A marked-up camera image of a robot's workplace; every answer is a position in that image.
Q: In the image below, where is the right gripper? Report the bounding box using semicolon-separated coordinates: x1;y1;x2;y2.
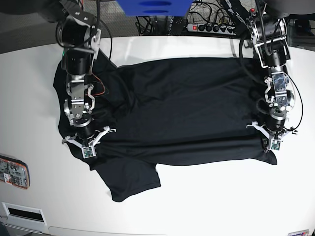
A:
62;123;116;149

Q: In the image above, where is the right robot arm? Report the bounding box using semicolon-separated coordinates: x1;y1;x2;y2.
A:
55;0;113;153

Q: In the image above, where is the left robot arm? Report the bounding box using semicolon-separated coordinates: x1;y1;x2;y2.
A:
247;0;297;153

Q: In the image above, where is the sticker at table edge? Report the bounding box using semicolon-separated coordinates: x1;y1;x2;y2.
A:
287;229;310;236

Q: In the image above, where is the white table cable slot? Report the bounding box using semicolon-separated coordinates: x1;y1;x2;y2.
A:
1;202;47;226

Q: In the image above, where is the white power strip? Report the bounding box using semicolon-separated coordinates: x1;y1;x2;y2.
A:
186;23;236;35

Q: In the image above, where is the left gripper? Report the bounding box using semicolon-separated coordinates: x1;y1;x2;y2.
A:
246;113;298;153

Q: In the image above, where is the orange-edged circuit board case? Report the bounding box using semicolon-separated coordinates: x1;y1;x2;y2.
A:
0;155;30;189

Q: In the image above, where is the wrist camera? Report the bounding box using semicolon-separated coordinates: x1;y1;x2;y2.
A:
81;146;96;159
269;138;282;150

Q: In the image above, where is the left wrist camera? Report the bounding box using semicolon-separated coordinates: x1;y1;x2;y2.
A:
269;138;282;150

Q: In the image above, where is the black T-shirt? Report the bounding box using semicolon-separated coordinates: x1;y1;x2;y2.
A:
52;51;278;203

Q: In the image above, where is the blue plastic bin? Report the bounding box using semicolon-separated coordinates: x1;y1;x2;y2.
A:
117;0;192;16

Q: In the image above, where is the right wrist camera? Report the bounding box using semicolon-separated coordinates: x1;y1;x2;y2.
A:
81;146;96;159

